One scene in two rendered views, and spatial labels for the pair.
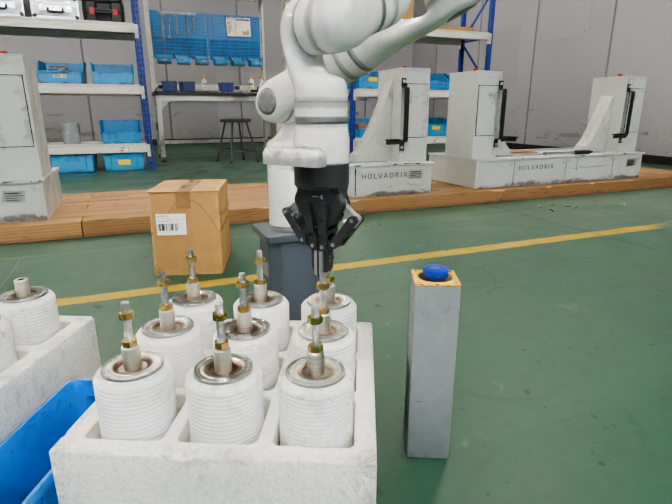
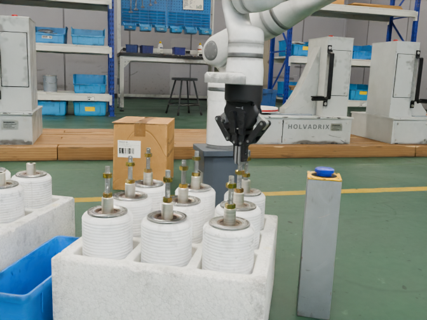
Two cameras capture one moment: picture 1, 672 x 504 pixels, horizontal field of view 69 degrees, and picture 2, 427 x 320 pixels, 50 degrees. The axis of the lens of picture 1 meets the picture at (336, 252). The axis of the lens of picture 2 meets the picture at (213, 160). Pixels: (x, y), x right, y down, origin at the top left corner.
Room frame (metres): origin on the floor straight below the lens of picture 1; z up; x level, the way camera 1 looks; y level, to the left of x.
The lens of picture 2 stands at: (-0.24, -0.04, 0.52)
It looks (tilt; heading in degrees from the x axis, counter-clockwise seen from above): 11 degrees down; 7
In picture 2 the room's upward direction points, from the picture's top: 2 degrees clockwise
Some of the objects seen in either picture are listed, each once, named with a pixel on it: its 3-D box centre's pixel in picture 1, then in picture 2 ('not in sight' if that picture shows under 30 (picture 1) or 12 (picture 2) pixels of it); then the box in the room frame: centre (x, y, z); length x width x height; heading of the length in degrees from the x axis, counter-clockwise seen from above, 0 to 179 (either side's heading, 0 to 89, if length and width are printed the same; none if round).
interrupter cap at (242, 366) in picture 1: (223, 368); (166, 217); (0.55, 0.14, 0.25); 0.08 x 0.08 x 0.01
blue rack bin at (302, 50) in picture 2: (363, 80); (298, 49); (6.00, -0.32, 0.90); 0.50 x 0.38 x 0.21; 24
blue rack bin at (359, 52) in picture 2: (427, 81); (356, 52); (6.34, -1.12, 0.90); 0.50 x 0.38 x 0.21; 21
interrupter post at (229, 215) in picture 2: (315, 362); (229, 216); (0.55, 0.03, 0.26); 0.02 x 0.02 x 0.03
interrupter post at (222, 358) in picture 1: (222, 359); (167, 211); (0.55, 0.14, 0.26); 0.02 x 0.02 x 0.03
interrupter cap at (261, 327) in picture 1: (245, 329); (183, 200); (0.67, 0.14, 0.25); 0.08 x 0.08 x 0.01
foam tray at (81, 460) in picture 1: (250, 421); (181, 272); (0.67, 0.14, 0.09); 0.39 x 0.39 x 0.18; 87
